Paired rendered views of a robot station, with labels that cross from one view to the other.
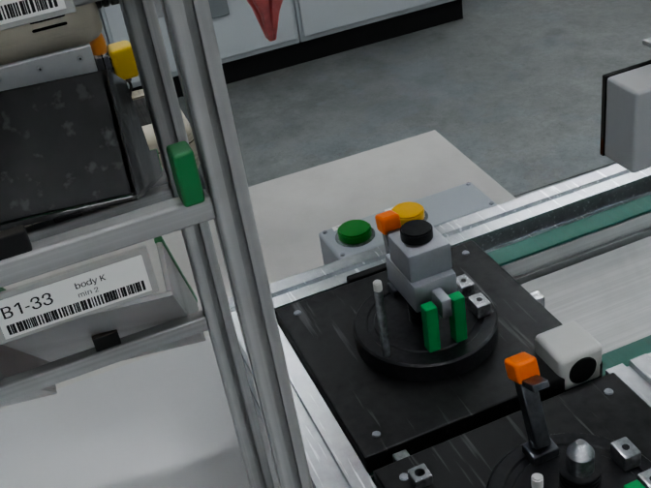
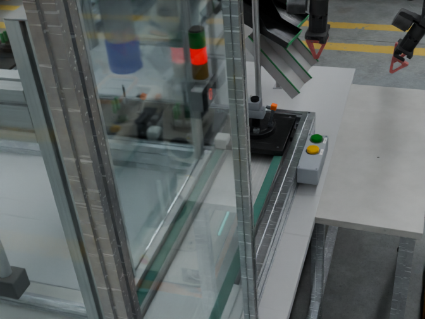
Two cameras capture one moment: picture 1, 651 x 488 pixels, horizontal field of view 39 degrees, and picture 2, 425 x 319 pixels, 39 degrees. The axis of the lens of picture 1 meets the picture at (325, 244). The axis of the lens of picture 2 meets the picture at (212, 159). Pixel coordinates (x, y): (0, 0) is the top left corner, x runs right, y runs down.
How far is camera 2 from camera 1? 238 cm
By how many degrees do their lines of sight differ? 96
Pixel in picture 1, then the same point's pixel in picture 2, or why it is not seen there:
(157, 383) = (325, 123)
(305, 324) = (283, 116)
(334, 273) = (303, 131)
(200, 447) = not seen: hidden behind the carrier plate
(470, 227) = (293, 159)
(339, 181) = (404, 190)
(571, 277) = (258, 178)
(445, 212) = (306, 157)
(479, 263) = (270, 147)
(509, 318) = not seen: hidden behind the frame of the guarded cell
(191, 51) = not seen: outside the picture
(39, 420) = (333, 106)
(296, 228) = (378, 169)
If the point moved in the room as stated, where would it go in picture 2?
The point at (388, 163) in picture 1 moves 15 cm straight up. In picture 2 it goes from (405, 207) to (410, 168)
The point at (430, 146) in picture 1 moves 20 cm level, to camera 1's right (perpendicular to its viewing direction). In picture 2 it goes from (406, 223) to (381, 264)
